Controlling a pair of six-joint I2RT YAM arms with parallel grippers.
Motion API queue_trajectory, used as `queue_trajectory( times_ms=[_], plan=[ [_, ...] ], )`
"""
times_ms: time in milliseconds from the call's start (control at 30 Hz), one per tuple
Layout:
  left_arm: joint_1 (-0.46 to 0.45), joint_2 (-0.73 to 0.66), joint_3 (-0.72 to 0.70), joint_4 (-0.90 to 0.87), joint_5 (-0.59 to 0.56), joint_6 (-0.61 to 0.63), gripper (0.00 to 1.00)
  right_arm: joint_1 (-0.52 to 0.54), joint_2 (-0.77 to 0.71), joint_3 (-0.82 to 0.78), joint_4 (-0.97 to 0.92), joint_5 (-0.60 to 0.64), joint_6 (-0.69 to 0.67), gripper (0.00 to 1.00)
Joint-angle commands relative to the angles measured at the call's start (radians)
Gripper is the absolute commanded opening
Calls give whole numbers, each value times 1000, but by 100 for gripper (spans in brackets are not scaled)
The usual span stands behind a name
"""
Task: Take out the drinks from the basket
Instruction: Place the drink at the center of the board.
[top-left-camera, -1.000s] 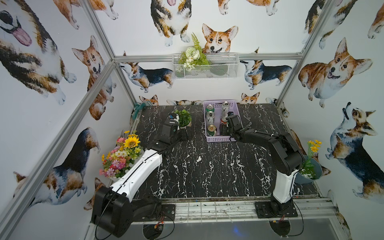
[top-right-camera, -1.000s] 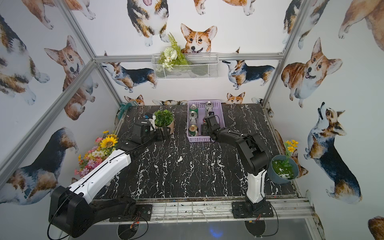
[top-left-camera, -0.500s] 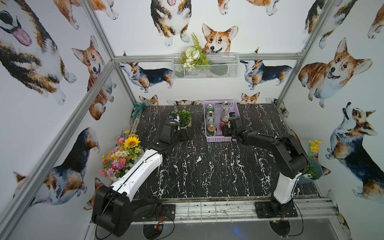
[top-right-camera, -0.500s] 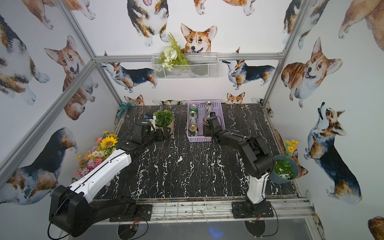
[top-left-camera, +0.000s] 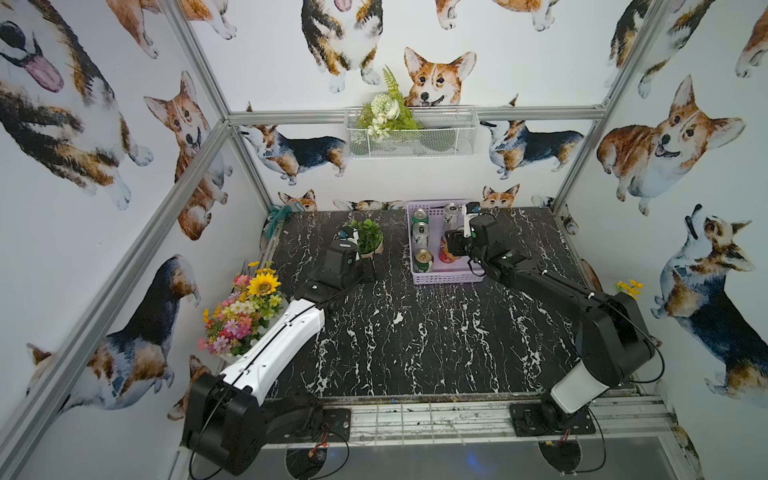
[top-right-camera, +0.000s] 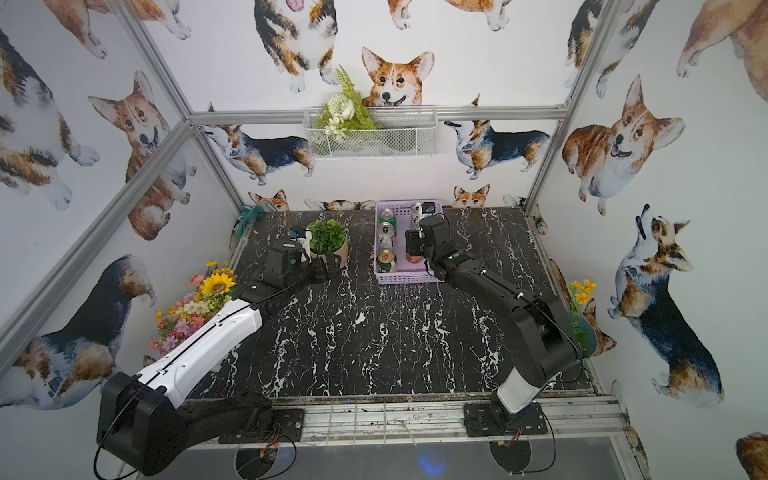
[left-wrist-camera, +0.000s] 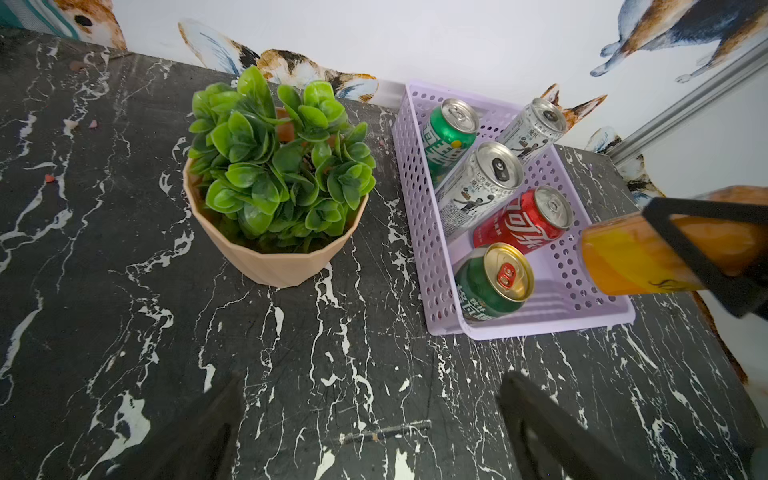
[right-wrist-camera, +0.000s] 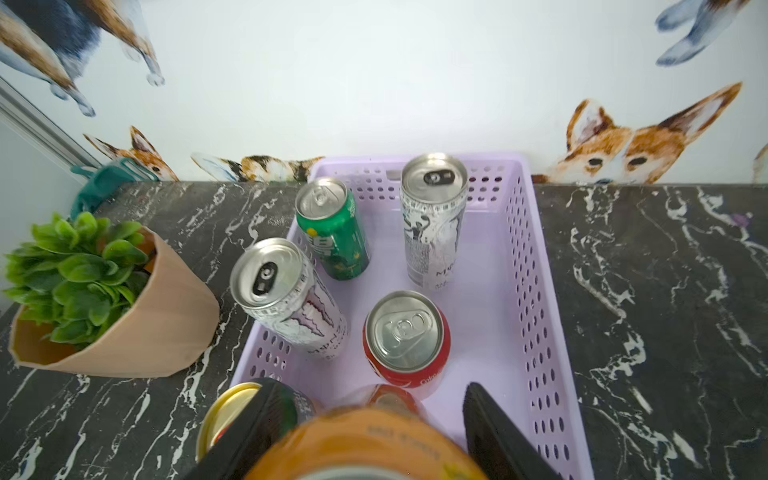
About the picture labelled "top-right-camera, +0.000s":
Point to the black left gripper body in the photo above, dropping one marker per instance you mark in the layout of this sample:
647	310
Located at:
318	267

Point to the white energy drink can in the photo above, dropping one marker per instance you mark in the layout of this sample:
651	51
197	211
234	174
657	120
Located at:
386	234

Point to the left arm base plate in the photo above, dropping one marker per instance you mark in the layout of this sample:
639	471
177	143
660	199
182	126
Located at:
269	426

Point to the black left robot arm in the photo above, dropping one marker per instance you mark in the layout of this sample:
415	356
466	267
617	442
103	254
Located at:
148	419

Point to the white green flower arrangement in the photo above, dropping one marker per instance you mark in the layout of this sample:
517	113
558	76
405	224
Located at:
345	111

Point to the colourful flower bouquet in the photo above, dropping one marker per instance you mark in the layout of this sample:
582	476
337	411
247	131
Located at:
208	294

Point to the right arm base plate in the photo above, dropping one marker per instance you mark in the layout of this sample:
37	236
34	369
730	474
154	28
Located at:
491	420

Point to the green soda can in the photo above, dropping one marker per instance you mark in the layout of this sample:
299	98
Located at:
387	215

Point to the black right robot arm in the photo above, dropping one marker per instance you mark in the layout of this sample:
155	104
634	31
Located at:
543	344

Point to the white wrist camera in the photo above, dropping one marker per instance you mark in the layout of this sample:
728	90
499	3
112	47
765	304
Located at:
302	236
428	208

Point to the white wire wall basket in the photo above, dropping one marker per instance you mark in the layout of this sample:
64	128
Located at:
399	132

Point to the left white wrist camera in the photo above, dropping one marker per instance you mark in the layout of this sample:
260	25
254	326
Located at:
302	236

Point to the potted green plant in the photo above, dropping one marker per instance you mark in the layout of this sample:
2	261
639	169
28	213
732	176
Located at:
330	237

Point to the purple plastic basket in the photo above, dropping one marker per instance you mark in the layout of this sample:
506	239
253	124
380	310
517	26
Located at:
406	273

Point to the yellow flower pot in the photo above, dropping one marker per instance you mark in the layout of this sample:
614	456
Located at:
582	296

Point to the green gold-top can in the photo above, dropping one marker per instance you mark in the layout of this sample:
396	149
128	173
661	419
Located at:
387	261

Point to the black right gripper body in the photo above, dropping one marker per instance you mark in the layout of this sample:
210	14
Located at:
428	239

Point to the teal cloth glove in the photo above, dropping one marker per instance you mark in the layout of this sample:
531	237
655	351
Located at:
246	216

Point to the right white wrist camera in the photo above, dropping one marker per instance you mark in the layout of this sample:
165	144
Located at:
428	208

